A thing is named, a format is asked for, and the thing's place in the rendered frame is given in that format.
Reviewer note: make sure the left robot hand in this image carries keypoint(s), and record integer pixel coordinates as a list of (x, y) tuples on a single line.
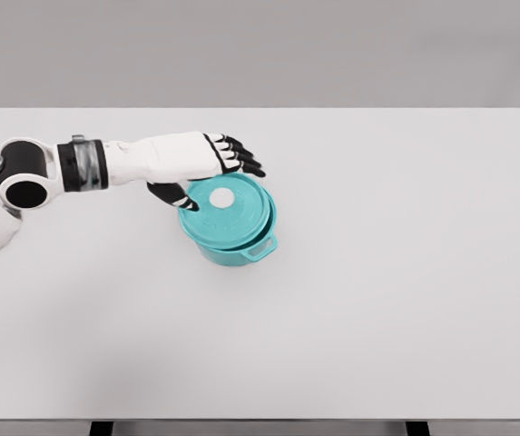
[(187, 156)]

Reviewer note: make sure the teal pot lid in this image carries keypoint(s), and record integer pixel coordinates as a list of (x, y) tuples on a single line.
[(228, 218)]

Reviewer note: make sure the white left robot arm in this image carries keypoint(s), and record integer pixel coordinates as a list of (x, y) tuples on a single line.
[(78, 165)]

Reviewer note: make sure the teal pot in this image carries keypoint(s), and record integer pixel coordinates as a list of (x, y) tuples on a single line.
[(237, 254)]

